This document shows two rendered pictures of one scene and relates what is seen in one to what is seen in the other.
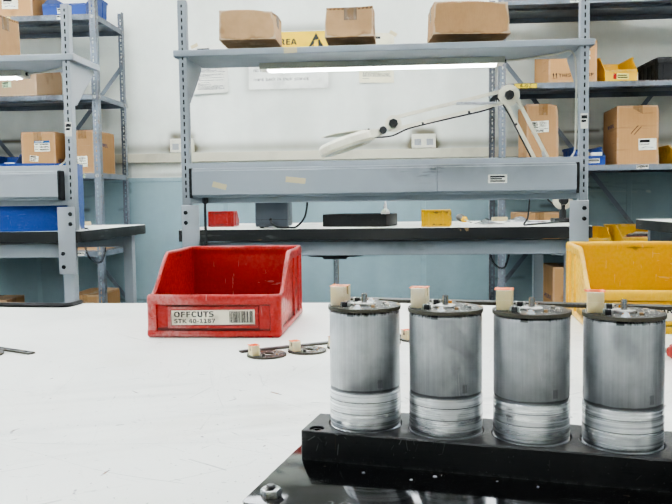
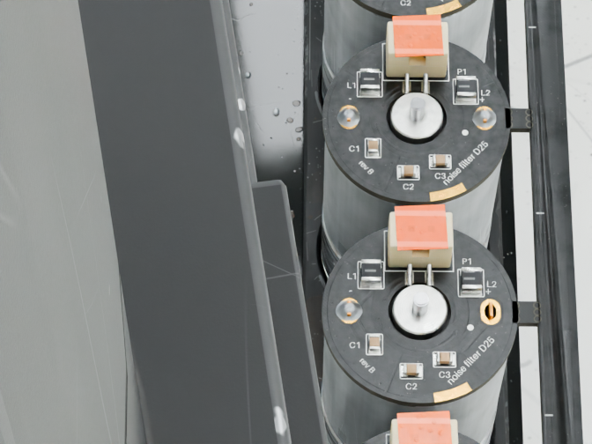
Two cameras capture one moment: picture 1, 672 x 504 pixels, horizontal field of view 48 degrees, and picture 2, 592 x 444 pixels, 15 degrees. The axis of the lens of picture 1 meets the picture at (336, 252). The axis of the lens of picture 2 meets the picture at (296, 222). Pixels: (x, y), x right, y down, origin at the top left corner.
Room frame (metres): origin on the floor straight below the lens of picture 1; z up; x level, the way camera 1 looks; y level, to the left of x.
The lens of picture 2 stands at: (0.19, -0.20, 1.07)
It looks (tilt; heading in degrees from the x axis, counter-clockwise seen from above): 64 degrees down; 74
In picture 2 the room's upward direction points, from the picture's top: straight up
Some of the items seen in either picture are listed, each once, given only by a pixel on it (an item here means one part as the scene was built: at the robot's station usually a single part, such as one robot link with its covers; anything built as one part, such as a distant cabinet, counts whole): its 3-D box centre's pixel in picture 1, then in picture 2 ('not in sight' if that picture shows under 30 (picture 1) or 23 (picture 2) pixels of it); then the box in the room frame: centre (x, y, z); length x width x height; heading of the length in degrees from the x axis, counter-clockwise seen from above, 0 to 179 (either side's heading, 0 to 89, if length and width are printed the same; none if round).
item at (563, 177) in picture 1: (380, 183); not in sight; (2.56, -0.15, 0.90); 1.30 x 0.06 x 0.12; 85
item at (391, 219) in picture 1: (360, 219); not in sight; (2.80, -0.09, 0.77); 0.24 x 0.16 x 0.04; 71
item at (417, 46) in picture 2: (507, 298); (417, 55); (0.25, -0.06, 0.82); 0.01 x 0.01 x 0.01; 73
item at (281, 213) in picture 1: (274, 214); not in sight; (2.75, 0.22, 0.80); 0.15 x 0.12 x 0.10; 177
